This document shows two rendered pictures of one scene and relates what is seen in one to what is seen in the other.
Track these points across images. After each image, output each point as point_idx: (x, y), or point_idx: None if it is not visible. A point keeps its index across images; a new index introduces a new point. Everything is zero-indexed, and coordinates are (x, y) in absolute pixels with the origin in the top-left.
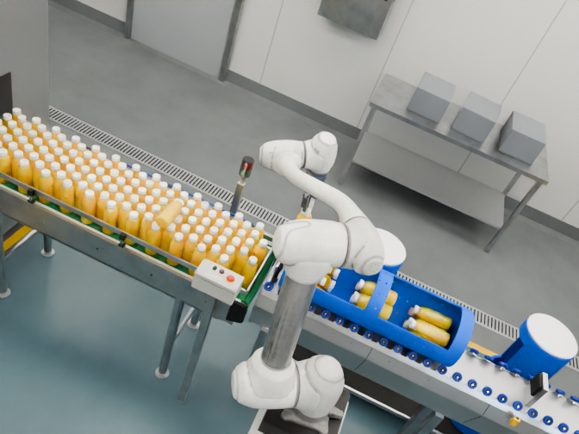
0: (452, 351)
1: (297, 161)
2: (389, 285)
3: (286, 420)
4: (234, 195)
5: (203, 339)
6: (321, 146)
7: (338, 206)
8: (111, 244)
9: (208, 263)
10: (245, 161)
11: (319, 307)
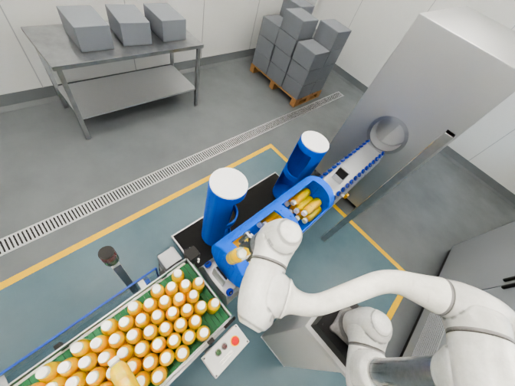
0: (330, 205)
1: (295, 286)
2: (292, 215)
3: None
4: (117, 273)
5: None
6: (297, 246)
7: (401, 292)
8: None
9: (209, 357)
10: (106, 258)
11: None
